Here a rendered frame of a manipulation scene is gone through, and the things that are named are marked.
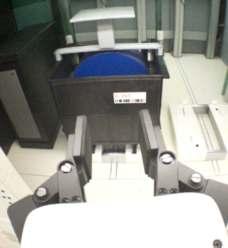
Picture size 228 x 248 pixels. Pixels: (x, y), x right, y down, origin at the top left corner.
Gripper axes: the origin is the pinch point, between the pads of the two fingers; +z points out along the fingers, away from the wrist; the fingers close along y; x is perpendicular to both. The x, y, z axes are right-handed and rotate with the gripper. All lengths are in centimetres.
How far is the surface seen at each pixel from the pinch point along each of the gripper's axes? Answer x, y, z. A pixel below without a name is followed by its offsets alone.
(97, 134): -21.1, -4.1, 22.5
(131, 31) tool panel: -19, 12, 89
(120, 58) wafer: -7.9, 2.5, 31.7
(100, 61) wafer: -8.4, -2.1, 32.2
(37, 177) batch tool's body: -31.9, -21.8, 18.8
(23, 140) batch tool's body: -28.5, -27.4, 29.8
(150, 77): -7.2, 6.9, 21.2
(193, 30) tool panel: -19, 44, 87
